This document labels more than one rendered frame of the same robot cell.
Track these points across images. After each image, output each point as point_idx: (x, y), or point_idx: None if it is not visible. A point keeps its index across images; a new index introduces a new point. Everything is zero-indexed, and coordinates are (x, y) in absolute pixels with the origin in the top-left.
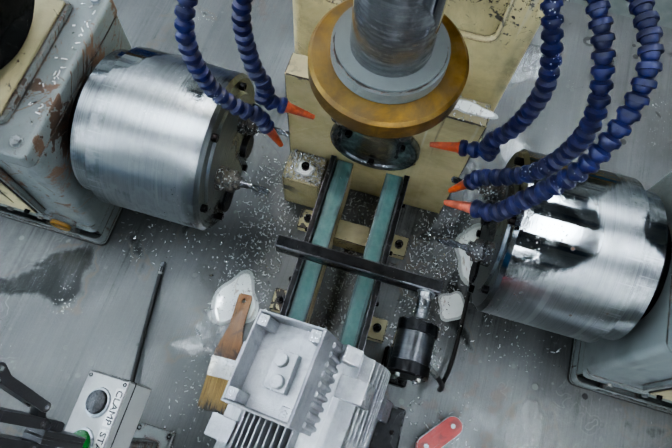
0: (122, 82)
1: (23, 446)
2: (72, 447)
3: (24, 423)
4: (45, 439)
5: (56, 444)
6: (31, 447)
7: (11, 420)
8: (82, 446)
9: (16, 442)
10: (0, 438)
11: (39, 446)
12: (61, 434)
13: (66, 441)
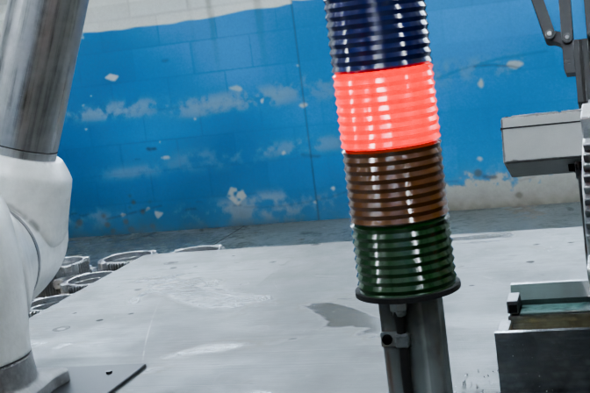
0: None
1: (566, 24)
2: (579, 86)
3: (587, 10)
4: (579, 43)
5: (577, 61)
6: (567, 33)
7: None
8: (583, 101)
9: (568, 13)
10: None
11: (570, 50)
12: (588, 61)
13: (583, 74)
